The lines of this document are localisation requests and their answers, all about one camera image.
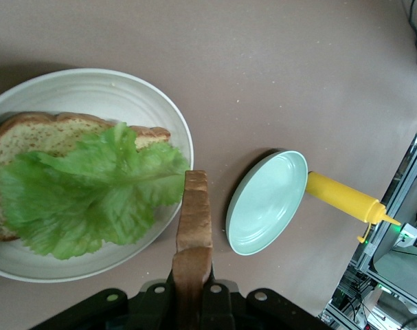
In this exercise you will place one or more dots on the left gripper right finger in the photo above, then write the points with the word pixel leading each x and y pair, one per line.
pixel 228 309

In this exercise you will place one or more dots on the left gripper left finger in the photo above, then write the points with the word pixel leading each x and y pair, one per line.
pixel 143 309

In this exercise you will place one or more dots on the dark-crust bread slice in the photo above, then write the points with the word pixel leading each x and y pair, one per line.
pixel 194 223

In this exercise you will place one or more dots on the green lettuce leaf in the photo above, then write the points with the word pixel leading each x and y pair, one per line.
pixel 91 199

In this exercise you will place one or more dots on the yellow squeeze bottle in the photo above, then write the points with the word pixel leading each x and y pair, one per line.
pixel 342 197

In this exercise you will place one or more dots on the light-crust bread slice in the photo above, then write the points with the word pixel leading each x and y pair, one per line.
pixel 40 134

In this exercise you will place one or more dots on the mint green plate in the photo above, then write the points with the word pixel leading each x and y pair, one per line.
pixel 266 209

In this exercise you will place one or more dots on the beige plate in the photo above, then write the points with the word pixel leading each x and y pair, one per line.
pixel 91 93

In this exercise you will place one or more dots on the white device with green light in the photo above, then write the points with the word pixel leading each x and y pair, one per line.
pixel 412 235

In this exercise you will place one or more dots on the aluminium table edge frame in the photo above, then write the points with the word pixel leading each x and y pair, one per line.
pixel 412 154

